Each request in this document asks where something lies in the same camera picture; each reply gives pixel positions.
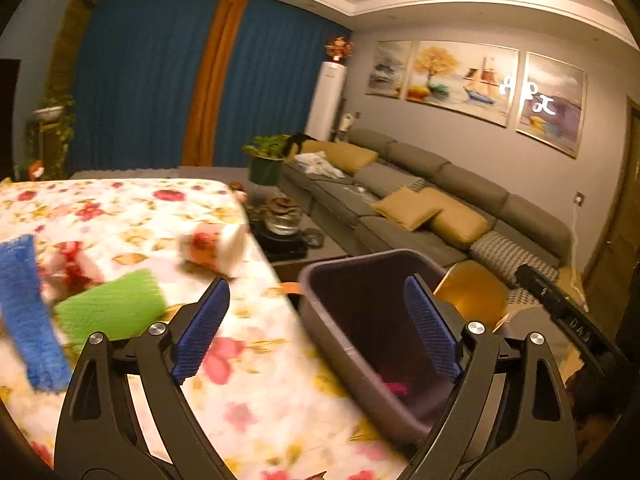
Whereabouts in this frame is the grey plastic bin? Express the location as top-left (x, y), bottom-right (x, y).
top-left (297, 249), bottom-right (501, 446)

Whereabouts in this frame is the potted plant dark green pot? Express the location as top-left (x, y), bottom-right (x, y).
top-left (242, 135), bottom-right (291, 186)

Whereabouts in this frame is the kettle on tea tray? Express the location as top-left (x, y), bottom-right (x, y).
top-left (245, 195), bottom-right (351, 266)

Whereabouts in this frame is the white cloth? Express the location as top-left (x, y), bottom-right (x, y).
top-left (295, 152), bottom-right (346, 181)

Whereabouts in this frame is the purple landscape painting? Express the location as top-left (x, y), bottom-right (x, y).
top-left (515, 51), bottom-right (587, 158)

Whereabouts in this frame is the mustard cushion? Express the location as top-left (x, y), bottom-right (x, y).
top-left (300, 140), bottom-right (378, 176)
top-left (430, 195), bottom-right (488, 251)
top-left (370, 186), bottom-right (441, 233)

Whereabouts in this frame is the black flat television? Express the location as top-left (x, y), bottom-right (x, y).
top-left (0, 59), bottom-right (21, 181)

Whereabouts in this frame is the orange curtain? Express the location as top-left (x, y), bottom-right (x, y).
top-left (182, 0), bottom-right (251, 167)

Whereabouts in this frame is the grey sectional sofa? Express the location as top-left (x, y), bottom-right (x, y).
top-left (277, 127), bottom-right (573, 281)

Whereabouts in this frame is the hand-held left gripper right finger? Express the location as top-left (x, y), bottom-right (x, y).
top-left (402, 275), bottom-right (576, 480)

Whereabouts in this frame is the wooden wall panel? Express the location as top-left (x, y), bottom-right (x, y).
top-left (50, 0), bottom-right (96, 111)

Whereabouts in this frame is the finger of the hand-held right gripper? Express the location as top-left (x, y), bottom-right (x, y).
top-left (515, 263), bottom-right (566, 311)

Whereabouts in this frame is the blue curtain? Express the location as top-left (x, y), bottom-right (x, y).
top-left (67, 0), bottom-right (223, 173)
top-left (215, 0), bottom-right (353, 166)

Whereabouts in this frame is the green foam net sleeve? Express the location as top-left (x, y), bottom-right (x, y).
top-left (54, 268), bottom-right (168, 346)

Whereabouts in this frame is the glass teapot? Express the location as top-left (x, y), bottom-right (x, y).
top-left (265, 200), bottom-right (303, 236)

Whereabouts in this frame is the white standing air conditioner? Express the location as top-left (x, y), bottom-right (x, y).
top-left (306, 62), bottom-right (347, 142)

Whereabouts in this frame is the small landscape painting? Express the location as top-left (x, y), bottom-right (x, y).
top-left (366, 41), bottom-right (413, 98)

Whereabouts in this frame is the small pink plastic bag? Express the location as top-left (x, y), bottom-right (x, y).
top-left (377, 377), bottom-right (416, 398)

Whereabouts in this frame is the wooden door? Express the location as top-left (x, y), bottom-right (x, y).
top-left (582, 110), bottom-right (640, 311)

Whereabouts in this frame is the wide sailboat tree painting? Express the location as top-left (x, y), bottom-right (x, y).
top-left (405, 40), bottom-right (520, 127)

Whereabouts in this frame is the orange flower decoration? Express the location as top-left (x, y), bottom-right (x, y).
top-left (325, 36), bottom-right (353, 63)

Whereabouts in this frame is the printed paper cup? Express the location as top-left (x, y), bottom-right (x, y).
top-left (179, 222), bottom-right (246, 278)

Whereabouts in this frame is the red white paper box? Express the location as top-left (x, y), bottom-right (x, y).
top-left (37, 240), bottom-right (106, 301)

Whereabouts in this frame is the grey patterned cushion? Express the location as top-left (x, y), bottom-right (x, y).
top-left (470, 232), bottom-right (558, 281)
top-left (352, 165), bottom-right (426, 196)

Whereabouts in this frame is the wall socket with white cable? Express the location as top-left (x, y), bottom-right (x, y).
top-left (572, 191), bottom-right (588, 301)

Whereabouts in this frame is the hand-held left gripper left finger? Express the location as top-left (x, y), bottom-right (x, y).
top-left (54, 276), bottom-right (236, 480)

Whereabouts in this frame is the trailing plant on stand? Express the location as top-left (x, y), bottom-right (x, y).
top-left (27, 100), bottom-right (76, 171)

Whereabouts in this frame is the floral tablecloth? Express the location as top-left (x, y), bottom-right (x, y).
top-left (0, 177), bottom-right (416, 480)

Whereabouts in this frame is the blue foam net sleeve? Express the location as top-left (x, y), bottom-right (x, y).
top-left (0, 234), bottom-right (73, 393)

